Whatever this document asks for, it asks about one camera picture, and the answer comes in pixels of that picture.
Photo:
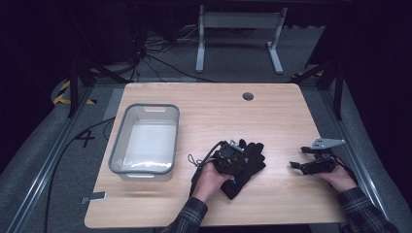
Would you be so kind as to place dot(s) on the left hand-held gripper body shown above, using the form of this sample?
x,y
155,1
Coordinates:
x,y
226,158

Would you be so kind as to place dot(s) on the grey-rimmed white plastic bin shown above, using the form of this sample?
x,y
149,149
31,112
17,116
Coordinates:
x,y
149,142

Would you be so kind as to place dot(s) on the black metal stand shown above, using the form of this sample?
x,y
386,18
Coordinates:
x,y
74,87
338,90

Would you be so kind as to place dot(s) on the yellow and black hazard tape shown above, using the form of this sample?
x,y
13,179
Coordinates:
x,y
61,95

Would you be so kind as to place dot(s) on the person's left hand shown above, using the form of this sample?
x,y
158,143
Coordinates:
x,y
207,183

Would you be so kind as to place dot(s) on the aluminium floor rail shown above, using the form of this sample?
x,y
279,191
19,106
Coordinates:
x,y
353,152
48,165

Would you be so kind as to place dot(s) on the person's right hand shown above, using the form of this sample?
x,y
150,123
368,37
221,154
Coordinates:
x,y
340,179

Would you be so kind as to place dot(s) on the small grey metal bracket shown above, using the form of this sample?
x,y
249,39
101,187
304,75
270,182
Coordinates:
x,y
95,196

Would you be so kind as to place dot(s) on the grey metal table frame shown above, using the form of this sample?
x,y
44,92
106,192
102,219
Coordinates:
x,y
239,20

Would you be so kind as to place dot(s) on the black glove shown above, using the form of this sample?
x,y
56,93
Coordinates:
x,y
242,144
251,161

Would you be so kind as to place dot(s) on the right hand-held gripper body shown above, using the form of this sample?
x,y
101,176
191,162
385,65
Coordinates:
x,y
320,165

